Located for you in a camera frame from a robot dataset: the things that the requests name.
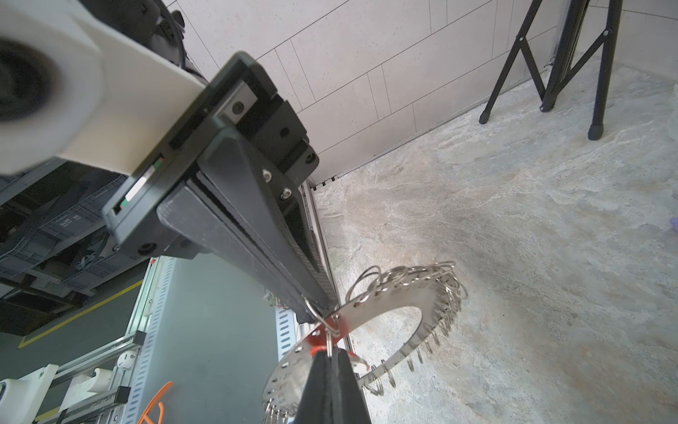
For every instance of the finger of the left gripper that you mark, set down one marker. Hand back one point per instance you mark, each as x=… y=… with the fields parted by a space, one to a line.
x=233 y=169
x=273 y=258

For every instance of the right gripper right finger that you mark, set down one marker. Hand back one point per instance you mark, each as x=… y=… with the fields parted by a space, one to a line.
x=348 y=403

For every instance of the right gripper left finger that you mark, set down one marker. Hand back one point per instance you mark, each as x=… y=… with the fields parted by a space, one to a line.
x=315 y=405

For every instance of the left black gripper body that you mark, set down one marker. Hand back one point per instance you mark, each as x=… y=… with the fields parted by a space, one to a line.
x=242 y=98

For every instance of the small red key tag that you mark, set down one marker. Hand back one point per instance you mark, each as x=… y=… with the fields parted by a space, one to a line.
x=330 y=334

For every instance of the metal disc with key rings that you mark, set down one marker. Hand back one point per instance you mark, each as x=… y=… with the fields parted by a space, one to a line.
x=401 y=315

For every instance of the black perforated music stand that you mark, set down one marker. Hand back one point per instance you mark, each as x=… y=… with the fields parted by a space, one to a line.
x=564 y=68

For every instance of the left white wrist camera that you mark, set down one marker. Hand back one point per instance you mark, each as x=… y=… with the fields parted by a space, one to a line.
x=75 y=88

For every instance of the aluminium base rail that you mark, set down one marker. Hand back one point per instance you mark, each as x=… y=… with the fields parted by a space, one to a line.
x=105 y=385

